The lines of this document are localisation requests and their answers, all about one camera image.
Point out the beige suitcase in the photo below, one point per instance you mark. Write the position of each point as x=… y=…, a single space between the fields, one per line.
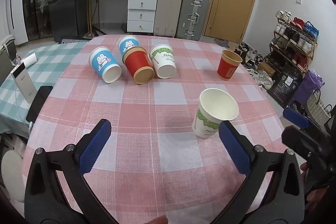
x=166 y=17

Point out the blue rabbit cup rear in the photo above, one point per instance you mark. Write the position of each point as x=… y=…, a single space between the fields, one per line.
x=127 y=42

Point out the blue rabbit cup front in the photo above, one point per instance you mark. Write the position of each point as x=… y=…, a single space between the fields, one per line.
x=104 y=64

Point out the person's right hand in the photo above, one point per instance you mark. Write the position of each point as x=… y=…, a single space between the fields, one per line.
x=316 y=193

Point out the black smartphone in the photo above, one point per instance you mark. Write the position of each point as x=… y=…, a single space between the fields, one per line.
x=38 y=103

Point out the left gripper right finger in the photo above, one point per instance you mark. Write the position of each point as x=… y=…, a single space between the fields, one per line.
x=283 y=201

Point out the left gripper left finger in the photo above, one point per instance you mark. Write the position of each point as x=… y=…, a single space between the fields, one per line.
x=56 y=190

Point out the black printed bag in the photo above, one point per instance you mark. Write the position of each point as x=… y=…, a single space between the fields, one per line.
x=284 y=88

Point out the white green paper cup lying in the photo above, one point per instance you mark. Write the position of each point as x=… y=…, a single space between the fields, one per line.
x=163 y=61

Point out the metal shoe rack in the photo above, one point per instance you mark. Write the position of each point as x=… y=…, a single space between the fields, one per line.
x=294 y=42

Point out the silver suitcase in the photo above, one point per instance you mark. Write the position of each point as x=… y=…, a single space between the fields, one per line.
x=192 y=19

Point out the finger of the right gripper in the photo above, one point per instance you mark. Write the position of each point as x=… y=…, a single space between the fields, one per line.
x=296 y=118

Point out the red paper cup upright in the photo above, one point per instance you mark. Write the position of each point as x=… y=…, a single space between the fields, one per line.
x=228 y=64

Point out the blue rabbit cup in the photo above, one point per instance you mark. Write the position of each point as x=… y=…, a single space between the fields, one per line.
x=127 y=42
x=104 y=64

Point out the woven basket bag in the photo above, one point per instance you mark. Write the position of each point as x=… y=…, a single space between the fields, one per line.
x=317 y=110

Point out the white drawer desk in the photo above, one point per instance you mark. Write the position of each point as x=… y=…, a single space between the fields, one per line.
x=139 y=15

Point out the person's left hand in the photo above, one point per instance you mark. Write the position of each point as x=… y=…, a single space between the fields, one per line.
x=159 y=220

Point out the teal checked tablecloth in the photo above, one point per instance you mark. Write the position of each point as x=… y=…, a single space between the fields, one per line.
x=51 y=63

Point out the purple bag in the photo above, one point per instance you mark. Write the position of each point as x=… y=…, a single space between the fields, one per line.
x=309 y=84

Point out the white power bank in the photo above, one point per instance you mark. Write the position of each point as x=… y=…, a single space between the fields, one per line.
x=24 y=83

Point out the red paper cup lying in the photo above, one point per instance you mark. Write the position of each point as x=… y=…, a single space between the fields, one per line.
x=138 y=65

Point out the white green-leaf paper cup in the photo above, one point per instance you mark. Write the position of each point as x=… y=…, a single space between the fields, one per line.
x=214 y=106

